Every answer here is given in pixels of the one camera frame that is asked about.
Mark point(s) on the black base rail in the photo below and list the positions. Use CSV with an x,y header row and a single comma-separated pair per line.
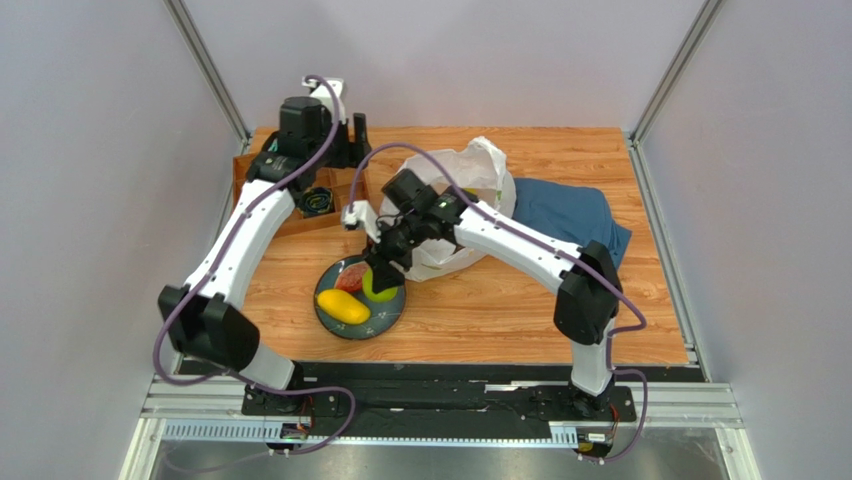
x,y
438,401

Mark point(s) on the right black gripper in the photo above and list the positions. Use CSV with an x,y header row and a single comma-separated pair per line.
x,y
392,247

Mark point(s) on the aluminium frame post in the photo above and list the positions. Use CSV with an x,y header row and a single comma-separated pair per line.
x,y
697,31
193,38

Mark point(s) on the right aluminium frame post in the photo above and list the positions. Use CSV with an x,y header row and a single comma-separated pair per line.
x,y
697,31

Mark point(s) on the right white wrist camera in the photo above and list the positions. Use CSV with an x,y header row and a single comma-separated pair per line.
x,y
360,215

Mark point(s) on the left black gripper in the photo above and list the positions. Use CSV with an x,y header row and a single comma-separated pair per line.
x,y
354,154

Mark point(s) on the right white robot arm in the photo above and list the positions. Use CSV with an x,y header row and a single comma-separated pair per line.
x,y
583,279

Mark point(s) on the fake green starfruit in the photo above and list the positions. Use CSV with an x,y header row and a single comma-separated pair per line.
x,y
383,291

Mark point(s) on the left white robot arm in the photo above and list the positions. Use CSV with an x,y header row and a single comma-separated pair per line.
x,y
202,317

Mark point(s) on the left aluminium frame post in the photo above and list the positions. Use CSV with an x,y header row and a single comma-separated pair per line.
x,y
193,38

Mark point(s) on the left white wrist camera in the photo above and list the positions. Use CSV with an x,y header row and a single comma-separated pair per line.
x,y
330,93

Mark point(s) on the blue cloth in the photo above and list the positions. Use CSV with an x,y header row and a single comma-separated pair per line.
x,y
570,213

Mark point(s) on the fake watermelon slice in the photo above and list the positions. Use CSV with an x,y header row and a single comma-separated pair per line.
x,y
351,277

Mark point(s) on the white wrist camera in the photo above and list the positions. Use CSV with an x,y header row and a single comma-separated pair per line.
x,y
360,215
330,93

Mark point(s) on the dark blue ceramic plate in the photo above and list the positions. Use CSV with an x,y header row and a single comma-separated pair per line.
x,y
383,315

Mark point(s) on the white plastic bag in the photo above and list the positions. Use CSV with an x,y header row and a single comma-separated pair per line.
x,y
440,186

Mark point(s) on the fake yellow mango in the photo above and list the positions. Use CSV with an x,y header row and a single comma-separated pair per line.
x,y
343,307

